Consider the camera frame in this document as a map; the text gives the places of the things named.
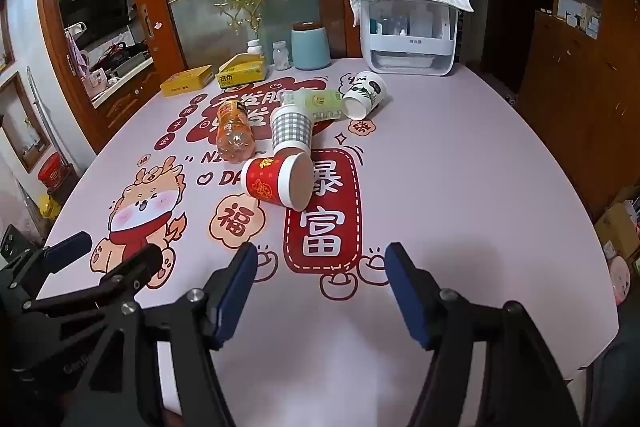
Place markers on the pink hanging cloth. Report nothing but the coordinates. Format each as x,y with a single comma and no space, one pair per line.
76,52

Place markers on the grey checked paper cup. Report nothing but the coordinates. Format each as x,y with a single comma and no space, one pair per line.
291,129

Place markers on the yellow tin box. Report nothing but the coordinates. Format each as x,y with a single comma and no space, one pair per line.
185,82

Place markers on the white plastic storage box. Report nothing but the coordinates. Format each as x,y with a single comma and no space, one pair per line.
410,42

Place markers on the wooden wall frame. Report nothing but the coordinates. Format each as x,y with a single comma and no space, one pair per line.
22,122

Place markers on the red paper cup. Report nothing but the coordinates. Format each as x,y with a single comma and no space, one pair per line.
265,179

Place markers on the wooden shelf cabinet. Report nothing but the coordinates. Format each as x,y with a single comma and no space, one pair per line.
575,97

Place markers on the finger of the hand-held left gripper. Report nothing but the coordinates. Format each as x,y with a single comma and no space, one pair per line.
67,245
135,264

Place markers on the white leaf print paper cup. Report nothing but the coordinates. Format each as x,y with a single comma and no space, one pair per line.
367,89

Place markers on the yellow tissue box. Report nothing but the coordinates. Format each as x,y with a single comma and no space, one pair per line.
240,74

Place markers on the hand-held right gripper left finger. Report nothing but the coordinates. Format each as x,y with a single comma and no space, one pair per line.
234,297

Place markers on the pink round item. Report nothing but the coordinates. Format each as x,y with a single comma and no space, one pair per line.
620,279

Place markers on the yellow plastic container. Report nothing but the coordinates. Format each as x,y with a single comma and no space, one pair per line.
50,206

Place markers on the cardboard box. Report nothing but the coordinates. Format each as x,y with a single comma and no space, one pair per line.
617,227

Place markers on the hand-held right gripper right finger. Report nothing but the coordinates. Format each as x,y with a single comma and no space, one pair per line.
407,297

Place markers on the green label plastic bottle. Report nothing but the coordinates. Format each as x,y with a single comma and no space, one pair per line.
324,103

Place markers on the orange drink plastic bottle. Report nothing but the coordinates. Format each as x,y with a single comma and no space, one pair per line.
232,132

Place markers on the red bucket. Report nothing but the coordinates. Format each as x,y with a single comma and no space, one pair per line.
52,172

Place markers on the light blue canister brown lid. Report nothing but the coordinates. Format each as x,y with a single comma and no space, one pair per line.
310,47

